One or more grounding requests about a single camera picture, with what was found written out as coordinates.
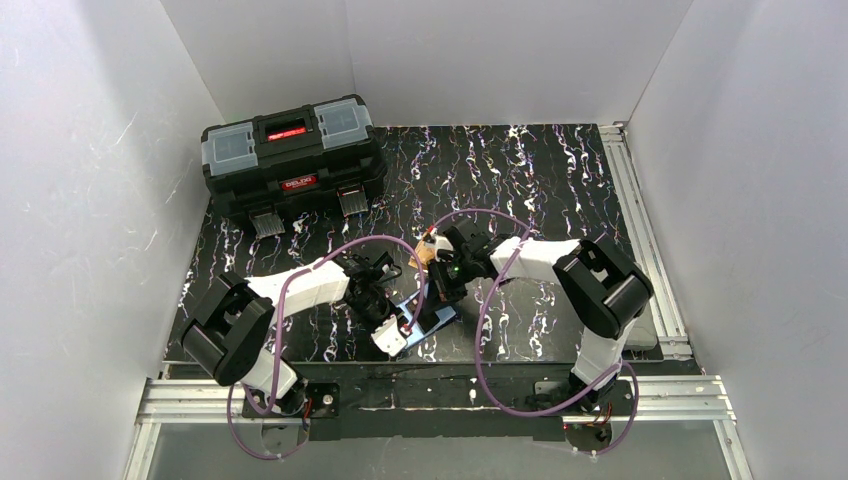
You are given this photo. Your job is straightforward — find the navy blue card holder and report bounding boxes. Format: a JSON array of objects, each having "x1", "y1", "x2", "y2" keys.
[{"x1": 405, "y1": 293, "x2": 458, "y2": 350}]

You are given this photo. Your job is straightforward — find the orange credit card stack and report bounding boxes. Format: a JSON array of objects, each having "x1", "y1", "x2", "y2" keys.
[{"x1": 407, "y1": 241, "x2": 437, "y2": 269}]

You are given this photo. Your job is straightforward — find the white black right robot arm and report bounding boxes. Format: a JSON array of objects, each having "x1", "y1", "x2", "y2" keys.
[{"x1": 419, "y1": 218, "x2": 654, "y2": 403}]

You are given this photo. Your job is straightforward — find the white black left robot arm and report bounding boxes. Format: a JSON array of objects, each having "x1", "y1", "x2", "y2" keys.
[{"x1": 178, "y1": 254, "x2": 407, "y2": 408}]

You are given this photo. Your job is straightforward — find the black red toolbox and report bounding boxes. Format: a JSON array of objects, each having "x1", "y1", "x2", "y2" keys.
[{"x1": 200, "y1": 94, "x2": 388, "y2": 224}]

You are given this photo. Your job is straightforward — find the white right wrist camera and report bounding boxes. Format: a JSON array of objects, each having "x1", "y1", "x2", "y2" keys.
[{"x1": 422, "y1": 228, "x2": 455, "y2": 258}]

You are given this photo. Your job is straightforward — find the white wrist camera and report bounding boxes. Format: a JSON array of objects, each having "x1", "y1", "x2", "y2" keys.
[
  {"x1": 422, "y1": 228, "x2": 455, "y2": 258},
  {"x1": 370, "y1": 314, "x2": 408, "y2": 358}
]

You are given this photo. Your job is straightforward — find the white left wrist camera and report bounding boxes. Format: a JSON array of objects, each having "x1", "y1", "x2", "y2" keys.
[{"x1": 370, "y1": 314, "x2": 408, "y2": 358}]

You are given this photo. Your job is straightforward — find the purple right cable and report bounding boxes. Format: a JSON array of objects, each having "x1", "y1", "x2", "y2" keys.
[{"x1": 427, "y1": 208, "x2": 641, "y2": 457}]

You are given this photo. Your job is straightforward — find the purple cable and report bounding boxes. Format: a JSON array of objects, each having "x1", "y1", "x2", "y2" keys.
[
  {"x1": 427, "y1": 208, "x2": 641, "y2": 457},
  {"x1": 226, "y1": 235, "x2": 429, "y2": 462}
]

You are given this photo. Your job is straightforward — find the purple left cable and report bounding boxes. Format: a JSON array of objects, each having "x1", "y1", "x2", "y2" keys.
[{"x1": 226, "y1": 235, "x2": 429, "y2": 462}]

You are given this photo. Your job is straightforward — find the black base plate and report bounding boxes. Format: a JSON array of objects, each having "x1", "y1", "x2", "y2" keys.
[{"x1": 269, "y1": 362, "x2": 634, "y2": 441}]

